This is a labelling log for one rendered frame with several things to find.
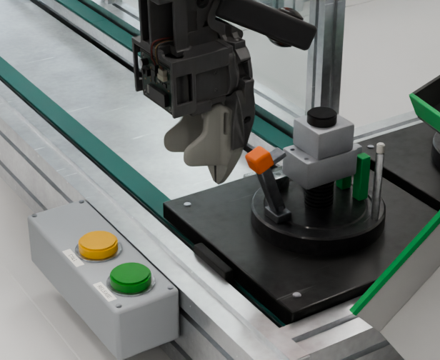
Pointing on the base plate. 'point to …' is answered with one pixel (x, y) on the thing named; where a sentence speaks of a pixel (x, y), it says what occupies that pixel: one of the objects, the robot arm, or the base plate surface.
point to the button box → (103, 281)
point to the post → (325, 54)
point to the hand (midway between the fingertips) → (224, 168)
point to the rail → (203, 323)
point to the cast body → (321, 148)
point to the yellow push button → (98, 244)
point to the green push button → (130, 277)
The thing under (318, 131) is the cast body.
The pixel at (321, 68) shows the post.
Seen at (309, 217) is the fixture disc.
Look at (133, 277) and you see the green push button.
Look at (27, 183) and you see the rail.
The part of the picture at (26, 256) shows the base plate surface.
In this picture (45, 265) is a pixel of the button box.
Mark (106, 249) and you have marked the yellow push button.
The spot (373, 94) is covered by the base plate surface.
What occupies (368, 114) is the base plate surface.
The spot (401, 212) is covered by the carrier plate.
